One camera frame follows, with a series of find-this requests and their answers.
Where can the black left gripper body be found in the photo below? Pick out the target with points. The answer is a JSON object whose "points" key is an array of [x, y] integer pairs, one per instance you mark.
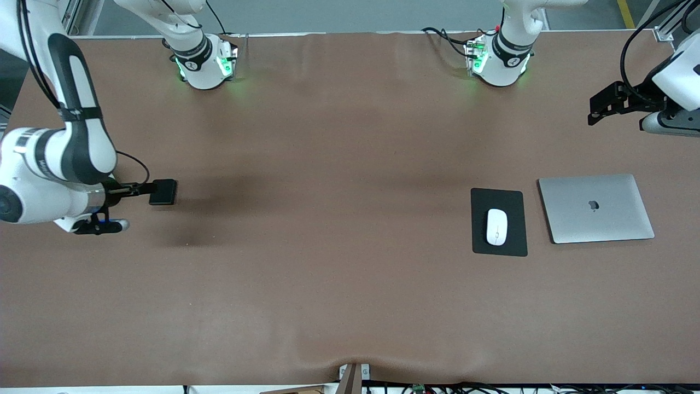
{"points": [[637, 100]]}

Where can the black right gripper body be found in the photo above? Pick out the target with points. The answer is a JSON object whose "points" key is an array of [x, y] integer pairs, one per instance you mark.
{"points": [[113, 189]]}

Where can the black phone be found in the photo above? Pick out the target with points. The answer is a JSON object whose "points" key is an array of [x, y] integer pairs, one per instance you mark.
{"points": [[164, 192]]}

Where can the white computer mouse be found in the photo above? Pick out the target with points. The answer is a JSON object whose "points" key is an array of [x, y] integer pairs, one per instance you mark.
{"points": [[496, 227]]}

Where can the black mouse pad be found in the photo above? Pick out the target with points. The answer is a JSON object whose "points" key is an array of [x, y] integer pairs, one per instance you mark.
{"points": [[515, 205]]}

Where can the silver laptop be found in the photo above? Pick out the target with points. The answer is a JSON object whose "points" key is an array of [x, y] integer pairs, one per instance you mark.
{"points": [[596, 210]]}

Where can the aluminium frame profile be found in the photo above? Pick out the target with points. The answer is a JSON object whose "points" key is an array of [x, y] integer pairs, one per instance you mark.
{"points": [[670, 24], [74, 16]]}

